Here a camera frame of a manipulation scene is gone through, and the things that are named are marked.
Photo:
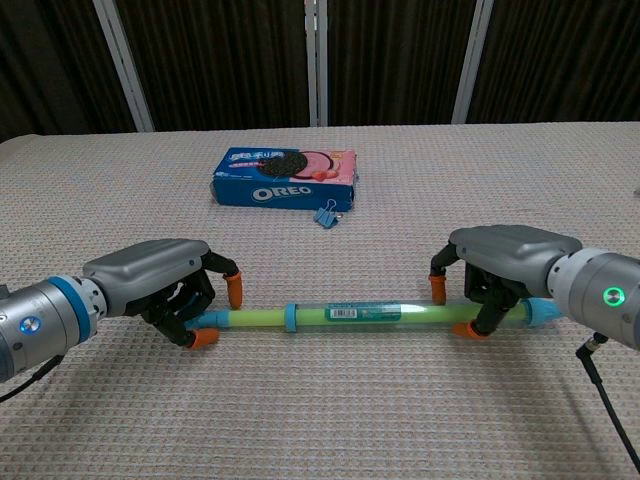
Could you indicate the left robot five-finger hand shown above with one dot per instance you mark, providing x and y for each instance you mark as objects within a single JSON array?
[{"x": 145, "y": 275}]

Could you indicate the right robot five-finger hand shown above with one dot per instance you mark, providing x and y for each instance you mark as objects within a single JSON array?
[{"x": 510, "y": 250}]

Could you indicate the green blue water pump toy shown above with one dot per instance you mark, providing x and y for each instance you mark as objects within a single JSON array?
[{"x": 310, "y": 315}]

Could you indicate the blue pink Oreo box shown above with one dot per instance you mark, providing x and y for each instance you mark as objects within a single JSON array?
[{"x": 280, "y": 192}]

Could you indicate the blue binder clip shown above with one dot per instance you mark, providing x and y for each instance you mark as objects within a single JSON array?
[{"x": 324, "y": 217}]

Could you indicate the black pleated screen panel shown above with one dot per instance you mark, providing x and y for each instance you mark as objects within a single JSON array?
[
  {"x": 400, "y": 60},
  {"x": 50, "y": 60},
  {"x": 565, "y": 60},
  {"x": 215, "y": 60}
]

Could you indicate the beige woven tablecloth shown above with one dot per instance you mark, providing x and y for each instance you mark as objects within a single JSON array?
[{"x": 320, "y": 400}]

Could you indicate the white screen frame post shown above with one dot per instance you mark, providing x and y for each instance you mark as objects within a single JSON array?
[
  {"x": 472, "y": 60},
  {"x": 125, "y": 65},
  {"x": 316, "y": 65}
]

